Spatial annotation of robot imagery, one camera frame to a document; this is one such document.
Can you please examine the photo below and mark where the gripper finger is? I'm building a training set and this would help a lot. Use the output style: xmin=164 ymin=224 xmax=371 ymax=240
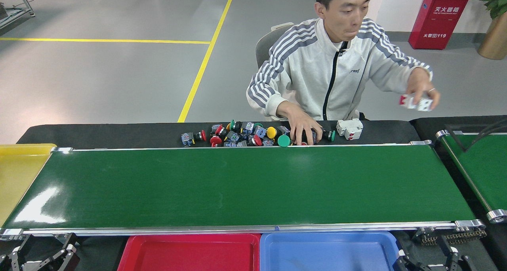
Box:
xmin=24 ymin=235 xmax=80 ymax=271
xmin=0 ymin=236 xmax=33 ymax=271
xmin=394 ymin=250 xmax=426 ymax=271
xmin=438 ymin=239 xmax=474 ymax=271

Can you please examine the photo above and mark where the white circuit breaker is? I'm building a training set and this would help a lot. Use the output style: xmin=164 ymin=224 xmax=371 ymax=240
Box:
xmin=399 ymin=94 xmax=433 ymax=112
xmin=336 ymin=118 xmax=363 ymax=140

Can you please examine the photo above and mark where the yellow plastic tray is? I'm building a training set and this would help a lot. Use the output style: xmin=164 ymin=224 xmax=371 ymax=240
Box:
xmin=0 ymin=143 xmax=57 ymax=228

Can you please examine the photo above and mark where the blue plastic tray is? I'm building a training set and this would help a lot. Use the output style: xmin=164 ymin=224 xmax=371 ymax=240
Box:
xmin=259 ymin=231 xmax=400 ymax=271

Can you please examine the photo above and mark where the short green conveyor belt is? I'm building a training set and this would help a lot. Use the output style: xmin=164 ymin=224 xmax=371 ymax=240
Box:
xmin=436 ymin=129 xmax=507 ymax=224

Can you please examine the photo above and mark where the red plastic tray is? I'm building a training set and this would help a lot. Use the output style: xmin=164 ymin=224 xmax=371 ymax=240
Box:
xmin=117 ymin=233 xmax=262 ymax=271

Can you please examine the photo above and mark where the person's right hand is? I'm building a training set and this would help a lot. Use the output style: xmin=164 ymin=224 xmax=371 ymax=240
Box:
xmin=283 ymin=105 xmax=323 ymax=145

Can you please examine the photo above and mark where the person's left hand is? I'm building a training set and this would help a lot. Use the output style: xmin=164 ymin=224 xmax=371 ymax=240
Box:
xmin=406 ymin=67 xmax=441 ymax=110

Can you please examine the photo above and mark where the person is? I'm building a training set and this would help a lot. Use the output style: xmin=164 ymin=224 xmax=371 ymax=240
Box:
xmin=246 ymin=0 xmax=441 ymax=123

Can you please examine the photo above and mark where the gold plant pot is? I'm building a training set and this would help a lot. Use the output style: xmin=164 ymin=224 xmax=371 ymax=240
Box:
xmin=477 ymin=13 xmax=507 ymax=60

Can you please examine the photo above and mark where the silver metal rack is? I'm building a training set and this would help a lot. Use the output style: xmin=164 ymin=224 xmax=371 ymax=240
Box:
xmin=0 ymin=0 xmax=35 ymax=29

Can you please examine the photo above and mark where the red fire extinguisher box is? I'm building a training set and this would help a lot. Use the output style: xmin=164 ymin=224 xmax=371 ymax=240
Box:
xmin=408 ymin=0 xmax=472 ymax=50

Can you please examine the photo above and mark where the grey office chair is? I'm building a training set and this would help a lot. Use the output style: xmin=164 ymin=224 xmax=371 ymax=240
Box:
xmin=255 ymin=22 xmax=295 ymax=69

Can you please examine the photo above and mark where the green potted plant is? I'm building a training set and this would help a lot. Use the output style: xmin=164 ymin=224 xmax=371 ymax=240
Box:
xmin=478 ymin=0 xmax=507 ymax=20

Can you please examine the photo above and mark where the black drive chain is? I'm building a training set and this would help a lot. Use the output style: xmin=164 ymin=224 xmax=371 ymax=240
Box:
xmin=412 ymin=227 xmax=488 ymax=246

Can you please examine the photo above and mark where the black hose bundle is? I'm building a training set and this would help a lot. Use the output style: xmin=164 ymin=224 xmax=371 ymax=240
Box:
xmin=444 ymin=118 xmax=507 ymax=153

